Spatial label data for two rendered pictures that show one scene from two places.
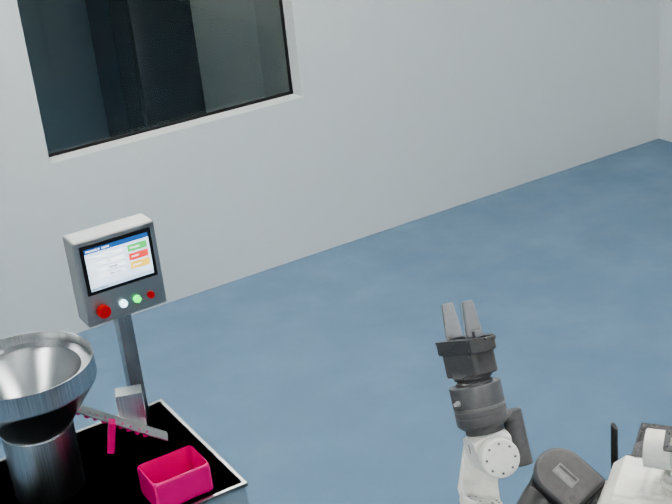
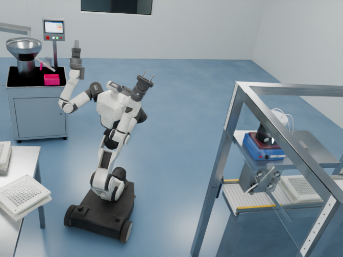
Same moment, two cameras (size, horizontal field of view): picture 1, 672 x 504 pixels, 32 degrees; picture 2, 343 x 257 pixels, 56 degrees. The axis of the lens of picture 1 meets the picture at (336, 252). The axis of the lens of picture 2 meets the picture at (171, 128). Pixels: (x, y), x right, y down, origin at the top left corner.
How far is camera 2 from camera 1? 1.32 m
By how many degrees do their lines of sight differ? 10
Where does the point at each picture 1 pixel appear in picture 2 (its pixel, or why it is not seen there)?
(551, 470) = (93, 85)
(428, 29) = (192, 9)
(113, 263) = (52, 27)
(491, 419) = (74, 66)
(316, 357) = (128, 80)
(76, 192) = (86, 22)
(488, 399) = (75, 61)
